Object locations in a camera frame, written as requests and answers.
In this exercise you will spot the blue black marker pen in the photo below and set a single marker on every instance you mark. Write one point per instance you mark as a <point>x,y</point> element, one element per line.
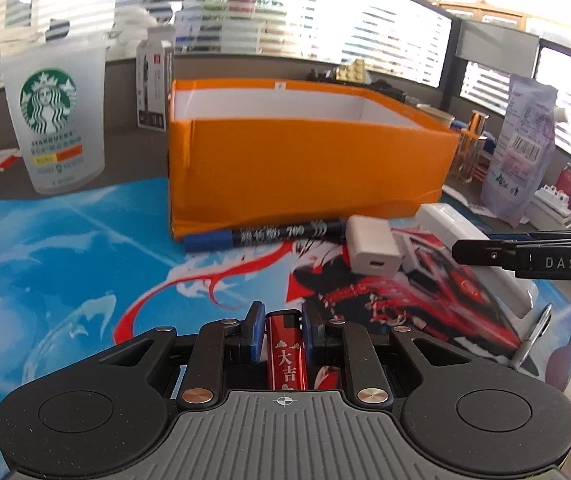
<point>325,230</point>

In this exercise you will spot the black mesh desk organizer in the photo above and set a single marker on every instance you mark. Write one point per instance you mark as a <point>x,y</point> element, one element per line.
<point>380,85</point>

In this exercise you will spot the black gel pen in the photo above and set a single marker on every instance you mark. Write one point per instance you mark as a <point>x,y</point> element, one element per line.
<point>534,334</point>

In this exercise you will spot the red lighter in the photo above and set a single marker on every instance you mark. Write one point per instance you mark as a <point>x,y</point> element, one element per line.
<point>286,356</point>

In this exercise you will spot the orange cardboard box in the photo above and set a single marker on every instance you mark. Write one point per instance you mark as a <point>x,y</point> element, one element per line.
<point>255,152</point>

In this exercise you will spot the brown paper cup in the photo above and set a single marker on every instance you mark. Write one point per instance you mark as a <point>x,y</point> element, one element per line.
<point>440,116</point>

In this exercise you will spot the white rectangular power bank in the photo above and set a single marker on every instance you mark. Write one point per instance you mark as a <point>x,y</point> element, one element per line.
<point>471,247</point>

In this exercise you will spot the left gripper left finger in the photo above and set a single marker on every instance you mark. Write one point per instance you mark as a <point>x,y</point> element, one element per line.
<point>219,349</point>

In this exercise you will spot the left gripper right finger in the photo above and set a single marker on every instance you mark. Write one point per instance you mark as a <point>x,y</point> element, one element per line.
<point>348,346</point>

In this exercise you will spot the white terminal block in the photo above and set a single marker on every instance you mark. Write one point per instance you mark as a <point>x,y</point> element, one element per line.
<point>549,210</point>

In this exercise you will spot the gold perfume bottle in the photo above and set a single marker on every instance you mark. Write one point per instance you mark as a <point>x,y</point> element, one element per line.
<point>471,142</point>

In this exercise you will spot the yellow building brick plate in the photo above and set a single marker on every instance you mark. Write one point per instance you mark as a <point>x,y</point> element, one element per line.
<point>353,71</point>

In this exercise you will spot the white charger cube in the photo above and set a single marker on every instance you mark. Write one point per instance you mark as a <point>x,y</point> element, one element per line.
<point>372,248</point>

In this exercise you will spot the Starbucks translucent plastic cup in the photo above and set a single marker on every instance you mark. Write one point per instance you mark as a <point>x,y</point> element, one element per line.
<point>55,95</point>

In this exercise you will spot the purple plastic pouch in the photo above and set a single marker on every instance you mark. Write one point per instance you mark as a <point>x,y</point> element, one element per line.
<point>524,149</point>

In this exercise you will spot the tall dark product box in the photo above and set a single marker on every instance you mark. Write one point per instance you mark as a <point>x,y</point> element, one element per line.
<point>154,58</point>

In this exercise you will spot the AGON colourful desk mat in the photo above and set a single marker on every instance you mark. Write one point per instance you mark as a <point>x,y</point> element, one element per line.
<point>100,308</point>

